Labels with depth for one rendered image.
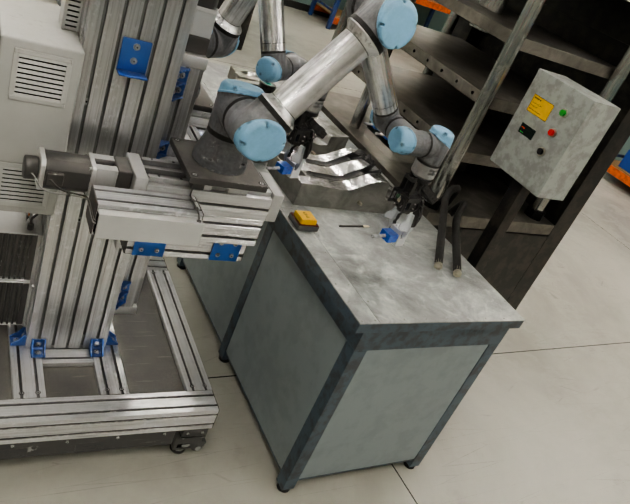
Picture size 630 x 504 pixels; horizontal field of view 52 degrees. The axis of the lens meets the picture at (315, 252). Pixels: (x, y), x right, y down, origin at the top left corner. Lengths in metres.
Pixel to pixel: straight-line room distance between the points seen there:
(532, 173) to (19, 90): 1.81
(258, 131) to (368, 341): 0.73
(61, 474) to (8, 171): 0.96
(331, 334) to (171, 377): 0.60
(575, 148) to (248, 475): 1.67
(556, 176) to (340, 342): 1.10
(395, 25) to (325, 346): 0.99
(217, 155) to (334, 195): 0.72
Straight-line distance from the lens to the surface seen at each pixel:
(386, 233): 2.03
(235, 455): 2.42
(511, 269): 3.40
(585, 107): 2.55
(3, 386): 2.17
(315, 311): 2.10
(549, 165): 2.59
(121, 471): 2.28
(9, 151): 1.80
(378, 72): 1.84
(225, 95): 1.70
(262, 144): 1.58
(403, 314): 1.96
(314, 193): 2.29
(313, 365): 2.12
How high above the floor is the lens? 1.77
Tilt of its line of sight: 28 degrees down
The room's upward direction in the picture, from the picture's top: 24 degrees clockwise
